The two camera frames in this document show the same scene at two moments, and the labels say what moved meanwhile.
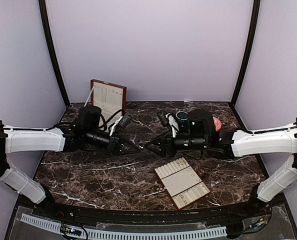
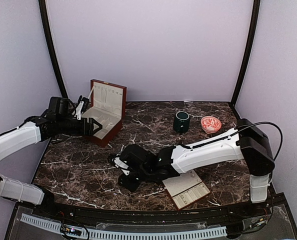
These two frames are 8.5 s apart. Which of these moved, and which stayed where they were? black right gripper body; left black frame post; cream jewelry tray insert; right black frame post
Moved: black right gripper body
Stayed: right black frame post; left black frame post; cream jewelry tray insert
